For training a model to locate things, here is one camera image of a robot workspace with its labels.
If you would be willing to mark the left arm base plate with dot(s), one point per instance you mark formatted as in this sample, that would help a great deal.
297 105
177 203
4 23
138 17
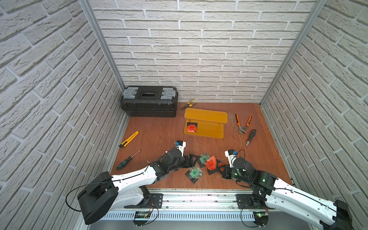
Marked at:
155 200

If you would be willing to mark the yellow wooden two-tier shelf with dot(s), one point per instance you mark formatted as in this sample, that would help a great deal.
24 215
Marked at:
210 123

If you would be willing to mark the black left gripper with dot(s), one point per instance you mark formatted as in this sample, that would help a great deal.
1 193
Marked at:
187 161

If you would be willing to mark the right controller board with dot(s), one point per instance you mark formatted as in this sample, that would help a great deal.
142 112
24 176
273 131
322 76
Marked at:
261 218

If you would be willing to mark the red tea bag front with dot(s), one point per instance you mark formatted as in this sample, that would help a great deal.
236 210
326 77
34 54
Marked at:
211 163

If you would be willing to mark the green tea bag front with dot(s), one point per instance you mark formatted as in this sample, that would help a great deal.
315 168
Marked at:
194 173

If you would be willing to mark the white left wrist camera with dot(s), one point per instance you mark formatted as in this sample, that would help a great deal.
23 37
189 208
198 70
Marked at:
180 145

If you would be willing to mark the green tea bag middle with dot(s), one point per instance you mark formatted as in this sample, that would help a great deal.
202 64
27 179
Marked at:
205 158

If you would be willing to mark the controller board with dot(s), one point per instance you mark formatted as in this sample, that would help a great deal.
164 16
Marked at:
141 218
261 218

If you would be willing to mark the aluminium front rail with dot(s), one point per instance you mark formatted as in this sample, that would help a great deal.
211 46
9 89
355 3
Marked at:
198 199

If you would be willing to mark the yellow black small pliers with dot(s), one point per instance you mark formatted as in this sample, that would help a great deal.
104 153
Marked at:
189 104

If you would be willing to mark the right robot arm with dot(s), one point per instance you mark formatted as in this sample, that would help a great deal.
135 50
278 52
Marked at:
272 192

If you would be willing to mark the yellow utility knife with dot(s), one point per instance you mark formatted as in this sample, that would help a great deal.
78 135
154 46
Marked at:
127 141

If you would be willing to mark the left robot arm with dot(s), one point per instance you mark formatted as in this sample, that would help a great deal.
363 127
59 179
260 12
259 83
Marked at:
108 192

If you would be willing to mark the green handled screwdriver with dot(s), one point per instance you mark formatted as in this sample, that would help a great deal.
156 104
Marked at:
126 161

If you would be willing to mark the black plastic toolbox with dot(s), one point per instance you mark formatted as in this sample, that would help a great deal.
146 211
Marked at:
149 101

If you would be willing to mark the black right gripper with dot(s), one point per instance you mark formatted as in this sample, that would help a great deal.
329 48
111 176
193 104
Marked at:
224 175

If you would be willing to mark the red tea bag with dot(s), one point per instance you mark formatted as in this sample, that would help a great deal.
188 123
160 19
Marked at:
211 163
210 172
191 127

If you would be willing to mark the black orange ratchet screwdriver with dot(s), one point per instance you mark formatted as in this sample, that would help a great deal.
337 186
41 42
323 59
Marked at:
251 136

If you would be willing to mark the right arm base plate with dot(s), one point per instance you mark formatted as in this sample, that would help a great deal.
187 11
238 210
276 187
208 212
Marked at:
250 201

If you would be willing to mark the green tea bag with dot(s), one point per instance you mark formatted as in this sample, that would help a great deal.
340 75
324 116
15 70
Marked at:
205 158
194 173

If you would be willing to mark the left controller board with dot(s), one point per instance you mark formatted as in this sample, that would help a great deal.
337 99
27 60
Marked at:
141 218

